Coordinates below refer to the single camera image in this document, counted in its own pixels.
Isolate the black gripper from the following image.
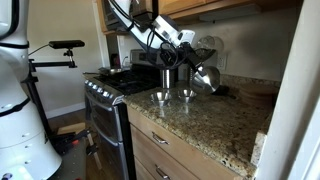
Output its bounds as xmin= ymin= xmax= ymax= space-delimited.
xmin=181 ymin=42 xmax=214 ymax=73

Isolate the small silver metal bowl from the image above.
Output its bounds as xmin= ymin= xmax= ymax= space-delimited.
xmin=176 ymin=88 xmax=198 ymax=104

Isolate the large silver metal bowl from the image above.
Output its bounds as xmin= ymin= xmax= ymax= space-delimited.
xmin=149 ymin=90 xmax=173 ymax=108

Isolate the brown wooden bowl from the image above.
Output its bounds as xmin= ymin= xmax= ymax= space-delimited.
xmin=238 ymin=83 xmax=279 ymax=109

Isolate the black shallow dish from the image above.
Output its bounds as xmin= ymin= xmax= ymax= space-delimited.
xmin=213 ymin=84 xmax=238 ymax=100

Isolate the dark frying pan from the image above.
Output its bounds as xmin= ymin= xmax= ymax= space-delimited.
xmin=83 ymin=67 xmax=126 ymax=77

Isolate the wooden base cabinet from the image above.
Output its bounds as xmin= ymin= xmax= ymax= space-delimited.
xmin=126 ymin=104 xmax=244 ymax=180

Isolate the white tall cabinet panel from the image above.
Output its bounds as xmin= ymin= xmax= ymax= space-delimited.
xmin=254 ymin=0 xmax=320 ymax=180

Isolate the steel range hood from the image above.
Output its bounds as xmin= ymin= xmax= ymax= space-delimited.
xmin=101 ymin=0 xmax=134 ymax=34

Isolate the stainless steel stove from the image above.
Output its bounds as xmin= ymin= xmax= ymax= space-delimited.
xmin=83 ymin=49 xmax=164 ymax=180

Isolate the light wooden plank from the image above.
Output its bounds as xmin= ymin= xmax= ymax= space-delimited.
xmin=56 ymin=121 xmax=87 ymax=136

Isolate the black red bar clamp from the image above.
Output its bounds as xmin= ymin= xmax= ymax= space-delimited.
xmin=49 ymin=129 xmax=93 ymax=156

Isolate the perforated robot table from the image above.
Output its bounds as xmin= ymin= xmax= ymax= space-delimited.
xmin=49 ymin=138 xmax=88 ymax=180

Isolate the white wall outlet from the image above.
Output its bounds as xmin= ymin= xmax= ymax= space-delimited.
xmin=216 ymin=53 xmax=228 ymax=71

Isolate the round wire strainer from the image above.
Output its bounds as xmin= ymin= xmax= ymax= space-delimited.
xmin=195 ymin=34 xmax=225 ymax=58

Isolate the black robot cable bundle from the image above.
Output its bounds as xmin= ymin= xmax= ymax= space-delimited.
xmin=108 ymin=0 xmax=184 ymax=69

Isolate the wooden wall cabinet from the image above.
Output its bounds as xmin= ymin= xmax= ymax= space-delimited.
xmin=96 ymin=0 xmax=304 ymax=18

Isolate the metal drawer handle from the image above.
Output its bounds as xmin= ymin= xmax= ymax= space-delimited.
xmin=154 ymin=164 xmax=172 ymax=180
xmin=151 ymin=131 xmax=170 ymax=146

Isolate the black stereo camera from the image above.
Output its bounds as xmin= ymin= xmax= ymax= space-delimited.
xmin=48 ymin=39 xmax=86 ymax=50

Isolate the black camera stand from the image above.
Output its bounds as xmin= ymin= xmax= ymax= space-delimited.
xmin=25 ymin=48 xmax=78 ymax=141

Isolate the thin camera cable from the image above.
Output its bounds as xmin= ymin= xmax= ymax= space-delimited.
xmin=28 ymin=43 xmax=51 ymax=57

